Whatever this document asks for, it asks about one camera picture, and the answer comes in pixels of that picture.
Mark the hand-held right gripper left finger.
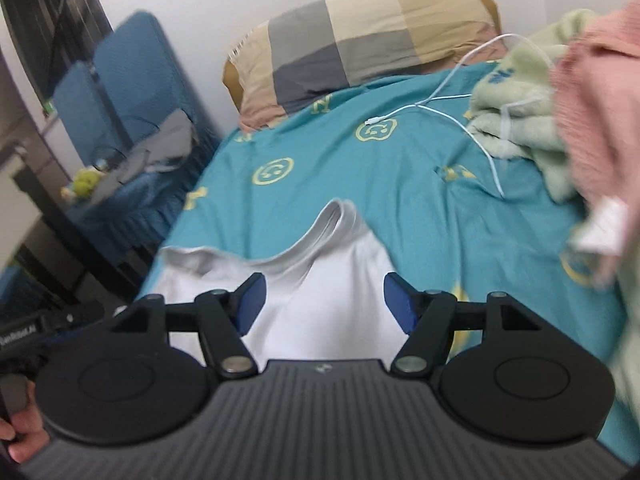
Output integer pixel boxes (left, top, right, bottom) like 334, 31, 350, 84
111, 272, 269, 379

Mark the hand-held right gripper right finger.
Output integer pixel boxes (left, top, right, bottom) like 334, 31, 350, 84
383, 271, 545, 377

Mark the white shirt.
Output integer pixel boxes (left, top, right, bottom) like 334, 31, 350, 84
136, 199, 417, 368

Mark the person's left hand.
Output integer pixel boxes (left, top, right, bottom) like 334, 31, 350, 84
0, 404, 50, 464

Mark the black desk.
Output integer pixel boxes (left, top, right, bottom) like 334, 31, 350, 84
0, 142, 153, 311

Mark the teal smiley print bed sheet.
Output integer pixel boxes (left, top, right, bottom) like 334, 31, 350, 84
136, 60, 640, 467

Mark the white furniture panel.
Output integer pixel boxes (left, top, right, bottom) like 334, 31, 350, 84
0, 164, 45, 263

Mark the grey cloth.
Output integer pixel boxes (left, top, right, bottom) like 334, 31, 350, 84
102, 110, 197, 186

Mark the light green fleece blanket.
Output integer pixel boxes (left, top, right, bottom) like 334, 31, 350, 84
465, 7, 640, 413

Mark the blue covered chair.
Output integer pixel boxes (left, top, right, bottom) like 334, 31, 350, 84
52, 9, 223, 266

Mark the checked pillow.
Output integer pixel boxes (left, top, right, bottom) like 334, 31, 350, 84
229, 0, 493, 128

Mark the pink knit garment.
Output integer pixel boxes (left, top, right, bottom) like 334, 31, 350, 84
549, 0, 640, 288

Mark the dark window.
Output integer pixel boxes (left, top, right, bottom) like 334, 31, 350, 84
0, 0, 117, 111

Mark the white charging cable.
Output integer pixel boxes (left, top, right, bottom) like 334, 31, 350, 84
366, 33, 557, 199

